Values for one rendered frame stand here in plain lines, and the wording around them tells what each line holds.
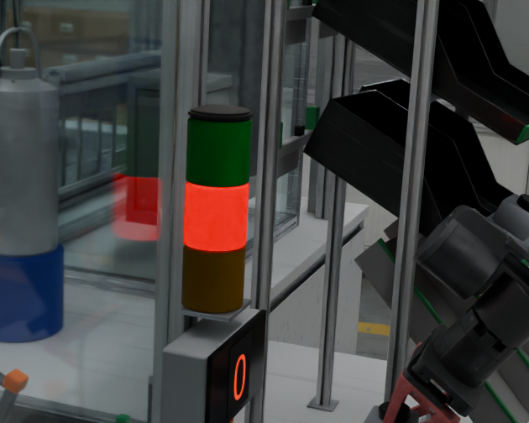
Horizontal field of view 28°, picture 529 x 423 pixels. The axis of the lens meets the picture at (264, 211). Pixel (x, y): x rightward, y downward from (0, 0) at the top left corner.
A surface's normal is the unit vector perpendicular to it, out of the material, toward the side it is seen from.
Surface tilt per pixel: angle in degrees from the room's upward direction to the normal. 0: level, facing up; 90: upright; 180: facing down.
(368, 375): 0
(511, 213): 90
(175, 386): 90
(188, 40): 90
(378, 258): 90
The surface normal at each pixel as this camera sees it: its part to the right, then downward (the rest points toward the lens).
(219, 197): 0.14, 0.25
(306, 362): 0.05, -0.97
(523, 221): -0.49, 0.18
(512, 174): -0.22, 0.22
